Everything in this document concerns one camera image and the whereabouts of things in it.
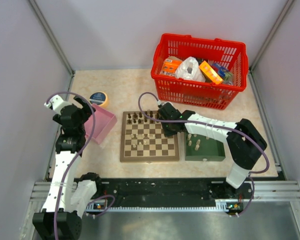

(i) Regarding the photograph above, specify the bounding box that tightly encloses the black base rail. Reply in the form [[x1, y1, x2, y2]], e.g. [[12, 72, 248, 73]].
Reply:
[[92, 177, 252, 208]]

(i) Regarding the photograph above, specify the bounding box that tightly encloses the red plastic basket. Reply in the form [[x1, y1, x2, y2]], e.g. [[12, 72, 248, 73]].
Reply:
[[151, 33, 249, 110]]

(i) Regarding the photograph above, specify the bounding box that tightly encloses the pink open box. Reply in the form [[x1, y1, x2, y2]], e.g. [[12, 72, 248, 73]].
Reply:
[[84, 103, 117, 145]]

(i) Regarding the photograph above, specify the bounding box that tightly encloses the green wooden tray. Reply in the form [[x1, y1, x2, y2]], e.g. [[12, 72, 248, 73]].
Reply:
[[184, 132, 226, 162]]

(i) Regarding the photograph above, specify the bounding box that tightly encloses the yellow tape roll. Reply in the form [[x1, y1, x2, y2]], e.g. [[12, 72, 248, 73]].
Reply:
[[89, 91, 109, 108]]

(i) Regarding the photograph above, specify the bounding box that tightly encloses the blue packaged item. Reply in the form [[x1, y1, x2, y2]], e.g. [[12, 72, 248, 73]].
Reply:
[[212, 63, 233, 81]]

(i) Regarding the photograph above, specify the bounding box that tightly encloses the light chess piece in tray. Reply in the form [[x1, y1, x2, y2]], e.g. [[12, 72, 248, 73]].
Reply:
[[194, 144, 200, 151]]

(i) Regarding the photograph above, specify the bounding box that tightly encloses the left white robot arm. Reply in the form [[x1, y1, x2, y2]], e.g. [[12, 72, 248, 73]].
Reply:
[[32, 93, 104, 240]]

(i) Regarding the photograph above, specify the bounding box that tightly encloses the orange box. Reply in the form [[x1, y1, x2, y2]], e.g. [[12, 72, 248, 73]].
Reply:
[[199, 60, 224, 85]]

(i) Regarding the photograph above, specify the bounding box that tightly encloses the white plastic bag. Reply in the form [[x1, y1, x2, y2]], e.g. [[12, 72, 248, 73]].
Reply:
[[175, 56, 206, 83]]

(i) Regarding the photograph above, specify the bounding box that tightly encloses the dark chess pieces group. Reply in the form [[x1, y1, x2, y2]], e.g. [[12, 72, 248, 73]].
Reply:
[[123, 109, 159, 125]]

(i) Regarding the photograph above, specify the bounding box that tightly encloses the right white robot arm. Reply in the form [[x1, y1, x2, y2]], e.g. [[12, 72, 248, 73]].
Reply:
[[157, 100, 270, 198]]

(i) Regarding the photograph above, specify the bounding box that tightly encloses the wooden chess board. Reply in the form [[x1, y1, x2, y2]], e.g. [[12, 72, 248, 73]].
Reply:
[[119, 112, 180, 163]]

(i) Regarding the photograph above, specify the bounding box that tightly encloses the orange printed carton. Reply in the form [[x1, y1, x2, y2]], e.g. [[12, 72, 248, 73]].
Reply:
[[159, 56, 183, 77]]

